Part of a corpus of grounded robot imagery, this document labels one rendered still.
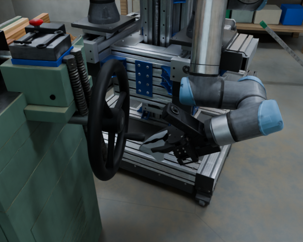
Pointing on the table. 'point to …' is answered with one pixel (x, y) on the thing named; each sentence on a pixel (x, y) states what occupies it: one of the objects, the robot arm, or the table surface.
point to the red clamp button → (36, 22)
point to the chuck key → (27, 38)
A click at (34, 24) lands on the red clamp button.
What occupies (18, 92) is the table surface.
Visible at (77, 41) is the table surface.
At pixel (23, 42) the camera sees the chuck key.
